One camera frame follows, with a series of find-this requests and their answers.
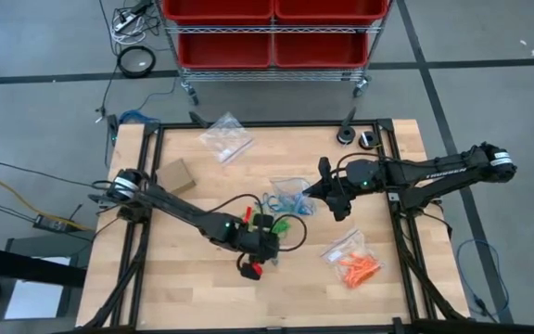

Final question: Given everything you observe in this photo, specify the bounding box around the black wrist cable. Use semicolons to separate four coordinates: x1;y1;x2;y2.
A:
204;193;309;254
334;151;388;196

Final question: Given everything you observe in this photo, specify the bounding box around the black clamp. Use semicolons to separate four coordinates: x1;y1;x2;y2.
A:
87;193;110;209

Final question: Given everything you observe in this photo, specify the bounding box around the green rubber band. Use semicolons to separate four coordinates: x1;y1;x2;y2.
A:
270;218;292;238

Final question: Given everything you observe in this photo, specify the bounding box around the clear plastic zip bag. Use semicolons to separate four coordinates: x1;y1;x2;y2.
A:
318;225;384;291
199;112;255;164
262;175;318;218

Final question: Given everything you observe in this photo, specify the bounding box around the white power strip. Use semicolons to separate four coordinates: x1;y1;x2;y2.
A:
112;12;139;33

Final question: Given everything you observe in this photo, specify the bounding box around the grey metal stand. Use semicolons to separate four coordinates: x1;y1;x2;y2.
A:
0;235;93;334

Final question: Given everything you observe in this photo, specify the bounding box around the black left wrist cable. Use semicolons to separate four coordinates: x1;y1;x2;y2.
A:
204;193;309;254

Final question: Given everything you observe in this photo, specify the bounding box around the black triangular frame brace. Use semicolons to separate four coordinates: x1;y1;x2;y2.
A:
188;109;210;129
342;106;360;127

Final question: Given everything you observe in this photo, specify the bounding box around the blue floor cable loop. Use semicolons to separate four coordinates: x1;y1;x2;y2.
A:
454;238;513;324

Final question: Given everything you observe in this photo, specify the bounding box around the small cardboard box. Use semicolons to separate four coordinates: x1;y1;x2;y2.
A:
155;158;198;195

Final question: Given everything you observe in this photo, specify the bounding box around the red plastic storage bin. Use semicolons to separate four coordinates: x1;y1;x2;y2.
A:
274;0;389;25
273;31;370;70
161;0;276;25
176;31;273;70

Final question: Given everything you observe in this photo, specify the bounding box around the white cable bundle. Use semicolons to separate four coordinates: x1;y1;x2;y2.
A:
110;8;150;46

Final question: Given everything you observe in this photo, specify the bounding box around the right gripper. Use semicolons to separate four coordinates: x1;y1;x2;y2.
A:
301;156;387;223

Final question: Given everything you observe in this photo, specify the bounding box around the chrome wire shelving rack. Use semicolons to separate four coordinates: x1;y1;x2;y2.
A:
154;0;394;107

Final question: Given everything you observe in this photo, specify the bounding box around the black beam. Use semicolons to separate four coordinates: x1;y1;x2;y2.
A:
0;242;88;289

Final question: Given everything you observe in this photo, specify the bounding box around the black floor cable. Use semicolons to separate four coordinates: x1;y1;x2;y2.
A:
0;159;96;187
0;197;36;224
95;0;120;124

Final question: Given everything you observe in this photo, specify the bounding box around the blue rubber band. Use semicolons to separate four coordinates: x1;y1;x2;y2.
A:
264;193;283;212
275;187;303;214
292;192;317;217

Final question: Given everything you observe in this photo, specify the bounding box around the black coiled cable ring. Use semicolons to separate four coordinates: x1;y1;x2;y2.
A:
116;45;158;79

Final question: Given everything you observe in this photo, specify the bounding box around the blue coiled cable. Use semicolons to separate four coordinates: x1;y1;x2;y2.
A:
118;109;160;126

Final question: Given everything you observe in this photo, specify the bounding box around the yellow floor cable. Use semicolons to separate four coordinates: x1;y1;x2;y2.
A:
0;173;97;232

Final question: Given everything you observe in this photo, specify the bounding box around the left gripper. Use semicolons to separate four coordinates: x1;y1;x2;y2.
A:
235;212;281;282

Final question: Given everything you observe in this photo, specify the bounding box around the black power adapter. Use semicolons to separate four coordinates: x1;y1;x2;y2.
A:
32;212;83;234

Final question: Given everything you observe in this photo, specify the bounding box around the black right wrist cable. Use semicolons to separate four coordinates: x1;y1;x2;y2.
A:
334;151;388;196

